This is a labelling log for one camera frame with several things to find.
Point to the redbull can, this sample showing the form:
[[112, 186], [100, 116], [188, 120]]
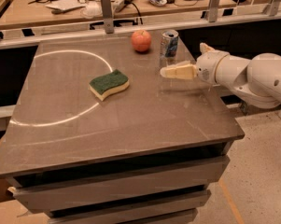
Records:
[[168, 48]]

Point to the grey drawer cabinet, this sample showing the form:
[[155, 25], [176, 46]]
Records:
[[166, 186]]

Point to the wooden desk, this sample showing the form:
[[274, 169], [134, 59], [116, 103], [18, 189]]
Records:
[[21, 14]]

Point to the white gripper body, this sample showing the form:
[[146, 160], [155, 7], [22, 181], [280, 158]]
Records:
[[209, 66]]

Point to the white paper stack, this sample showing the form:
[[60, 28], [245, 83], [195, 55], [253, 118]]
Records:
[[64, 5]]

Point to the red apple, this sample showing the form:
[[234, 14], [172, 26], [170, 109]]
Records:
[[141, 40]]

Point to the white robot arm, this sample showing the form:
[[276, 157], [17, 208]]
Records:
[[256, 81]]

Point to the metal frame rail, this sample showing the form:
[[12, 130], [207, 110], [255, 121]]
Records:
[[100, 20]]

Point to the green yellow sponge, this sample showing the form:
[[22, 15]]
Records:
[[111, 83]]

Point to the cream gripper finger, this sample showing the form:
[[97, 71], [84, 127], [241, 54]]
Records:
[[205, 48], [183, 70]]

